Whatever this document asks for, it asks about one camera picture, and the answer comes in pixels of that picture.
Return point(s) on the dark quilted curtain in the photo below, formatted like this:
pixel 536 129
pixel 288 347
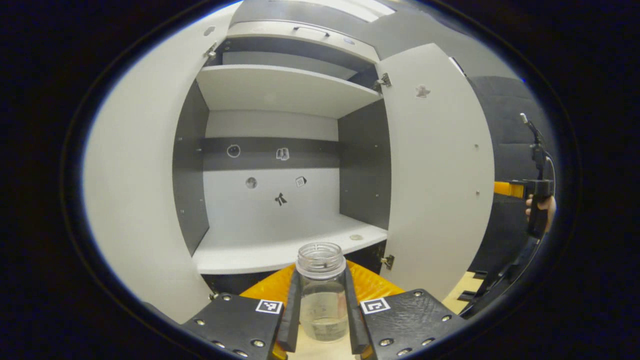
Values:
pixel 505 125

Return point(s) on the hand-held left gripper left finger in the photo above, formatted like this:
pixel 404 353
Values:
pixel 290 320

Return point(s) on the white cabinet door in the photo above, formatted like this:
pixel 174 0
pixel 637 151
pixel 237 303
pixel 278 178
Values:
pixel 140 175
pixel 435 190

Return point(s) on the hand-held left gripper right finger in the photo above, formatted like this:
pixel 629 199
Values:
pixel 356 325

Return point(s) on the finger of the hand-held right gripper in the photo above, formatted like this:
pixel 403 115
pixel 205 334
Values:
pixel 507 190

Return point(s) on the white cabinet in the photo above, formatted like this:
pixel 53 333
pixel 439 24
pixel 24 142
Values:
pixel 280 90

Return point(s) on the ceiling light panel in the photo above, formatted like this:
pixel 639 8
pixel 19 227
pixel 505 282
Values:
pixel 360 7
pixel 457 65

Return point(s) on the white cabinet drawer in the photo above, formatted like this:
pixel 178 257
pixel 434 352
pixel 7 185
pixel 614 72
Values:
pixel 270 32

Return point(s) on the metal door hinge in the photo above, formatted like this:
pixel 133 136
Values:
pixel 387 261
pixel 211 50
pixel 382 80

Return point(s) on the clear glass bottle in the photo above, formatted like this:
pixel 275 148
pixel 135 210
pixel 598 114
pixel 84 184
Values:
pixel 322 305

